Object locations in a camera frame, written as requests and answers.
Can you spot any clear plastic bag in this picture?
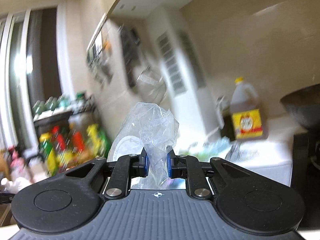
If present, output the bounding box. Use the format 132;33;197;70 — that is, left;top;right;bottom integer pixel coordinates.
107;102;179;190

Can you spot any dark soy sauce dispenser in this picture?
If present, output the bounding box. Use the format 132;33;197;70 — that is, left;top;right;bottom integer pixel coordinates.
216;96;235;141

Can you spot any black spice rack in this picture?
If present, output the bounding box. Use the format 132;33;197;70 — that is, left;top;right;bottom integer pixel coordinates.
32;92;111;176

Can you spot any cooking wine jug yellow label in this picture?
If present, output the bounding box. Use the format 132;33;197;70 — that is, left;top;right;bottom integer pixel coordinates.
230;77;268;141

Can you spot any black wok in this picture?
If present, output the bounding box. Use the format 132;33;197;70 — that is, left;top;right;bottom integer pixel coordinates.
280;84;320;132

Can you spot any hanging wire strainer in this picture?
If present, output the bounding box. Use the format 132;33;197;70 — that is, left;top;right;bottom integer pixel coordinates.
135;66;167;104

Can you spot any grey wall vent grille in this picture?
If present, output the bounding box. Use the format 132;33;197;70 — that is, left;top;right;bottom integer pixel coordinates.
157;32;187;95

